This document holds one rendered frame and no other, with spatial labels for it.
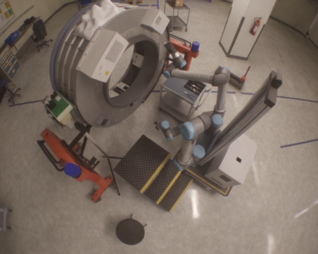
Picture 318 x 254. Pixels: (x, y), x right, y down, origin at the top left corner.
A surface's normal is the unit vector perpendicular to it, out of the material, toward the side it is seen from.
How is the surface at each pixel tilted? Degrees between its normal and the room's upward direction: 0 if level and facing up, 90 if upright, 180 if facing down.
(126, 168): 0
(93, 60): 35
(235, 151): 0
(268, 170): 0
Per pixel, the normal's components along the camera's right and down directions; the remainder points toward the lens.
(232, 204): 0.04, -0.45
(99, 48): -0.30, 0.04
